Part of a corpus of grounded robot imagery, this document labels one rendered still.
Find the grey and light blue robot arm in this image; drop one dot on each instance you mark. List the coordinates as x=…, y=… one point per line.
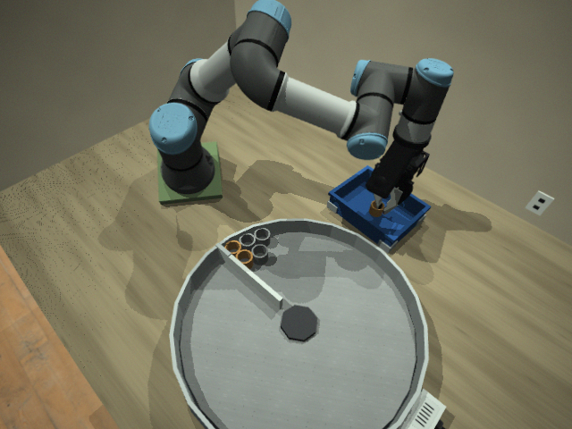
x=251, y=62

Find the blue crate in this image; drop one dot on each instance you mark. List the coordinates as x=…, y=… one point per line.
x=351, y=196

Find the bronze bushing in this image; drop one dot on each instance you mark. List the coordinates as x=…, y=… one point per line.
x=233, y=244
x=375, y=212
x=245, y=254

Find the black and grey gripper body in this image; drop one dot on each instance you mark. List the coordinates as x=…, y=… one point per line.
x=417, y=162

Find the grey metal bushing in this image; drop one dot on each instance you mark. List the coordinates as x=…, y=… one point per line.
x=247, y=237
x=262, y=232
x=260, y=248

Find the grey round turntable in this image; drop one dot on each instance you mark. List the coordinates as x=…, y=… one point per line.
x=325, y=335

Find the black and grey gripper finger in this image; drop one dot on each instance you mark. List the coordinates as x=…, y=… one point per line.
x=378, y=200
x=398, y=195

